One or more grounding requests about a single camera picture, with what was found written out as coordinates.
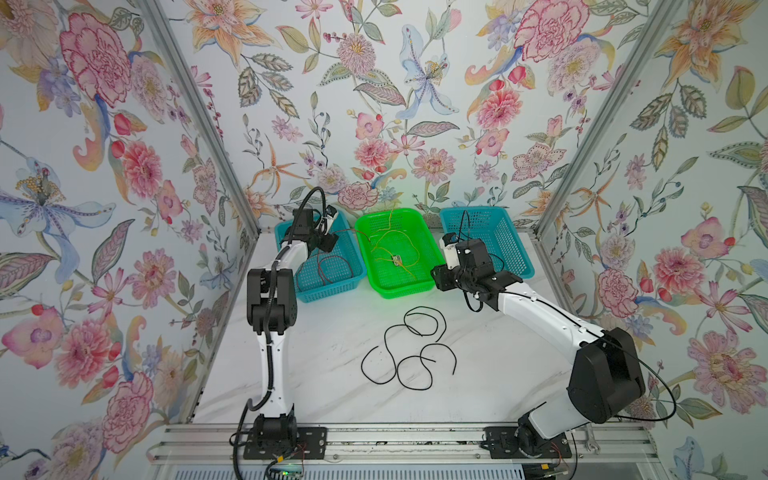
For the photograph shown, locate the black cable pile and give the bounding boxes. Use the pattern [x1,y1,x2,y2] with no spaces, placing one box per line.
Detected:
[359,305,458,392]

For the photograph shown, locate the teal basket right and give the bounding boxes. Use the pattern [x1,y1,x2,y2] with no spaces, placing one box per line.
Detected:
[439,206,535,280]

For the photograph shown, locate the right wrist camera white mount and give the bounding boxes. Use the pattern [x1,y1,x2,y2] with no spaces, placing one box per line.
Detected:
[439,233,459,270]

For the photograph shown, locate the bright green basket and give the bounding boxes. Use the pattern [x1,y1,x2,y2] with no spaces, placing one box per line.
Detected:
[355,208,443,300]

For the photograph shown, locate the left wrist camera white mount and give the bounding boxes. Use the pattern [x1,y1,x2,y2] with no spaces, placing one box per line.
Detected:
[319,205,338,235]

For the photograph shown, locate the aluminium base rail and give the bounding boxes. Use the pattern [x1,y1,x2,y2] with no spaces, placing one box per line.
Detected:
[148,422,660,465]

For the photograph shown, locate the yellow cable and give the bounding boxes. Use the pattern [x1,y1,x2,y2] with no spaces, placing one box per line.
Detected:
[367,209,424,280]

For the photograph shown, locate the teal basket left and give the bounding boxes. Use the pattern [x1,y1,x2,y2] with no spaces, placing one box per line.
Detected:
[275,211,366,303]

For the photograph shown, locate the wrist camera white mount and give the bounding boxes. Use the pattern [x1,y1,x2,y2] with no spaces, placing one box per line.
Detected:
[319,205,338,235]
[439,233,459,270]

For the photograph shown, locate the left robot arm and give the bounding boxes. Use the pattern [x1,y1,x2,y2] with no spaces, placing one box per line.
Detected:
[232,206,338,463]

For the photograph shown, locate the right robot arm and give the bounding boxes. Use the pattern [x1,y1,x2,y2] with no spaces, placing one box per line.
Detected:
[431,234,646,458]

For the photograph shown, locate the teal basket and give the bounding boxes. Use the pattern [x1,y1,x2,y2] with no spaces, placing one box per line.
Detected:
[275,211,366,303]
[439,206,535,280]

